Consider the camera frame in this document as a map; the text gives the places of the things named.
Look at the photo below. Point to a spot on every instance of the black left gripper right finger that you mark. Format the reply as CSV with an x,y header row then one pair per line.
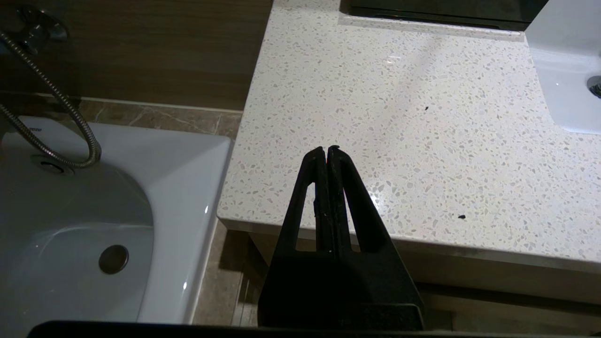
x,y
375,291

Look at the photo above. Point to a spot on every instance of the black glossy box drawer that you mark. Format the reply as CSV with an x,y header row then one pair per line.
x,y
446,11

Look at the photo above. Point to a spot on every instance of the chrome sink drain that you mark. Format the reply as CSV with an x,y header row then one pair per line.
x,y
595,87

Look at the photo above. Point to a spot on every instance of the round tub drain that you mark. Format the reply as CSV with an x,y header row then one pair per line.
x,y
113,259

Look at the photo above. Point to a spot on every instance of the white rectangular sink basin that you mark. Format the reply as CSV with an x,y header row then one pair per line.
x,y
558,70

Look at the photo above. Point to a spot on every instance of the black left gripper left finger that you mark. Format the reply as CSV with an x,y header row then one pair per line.
x,y
300,291

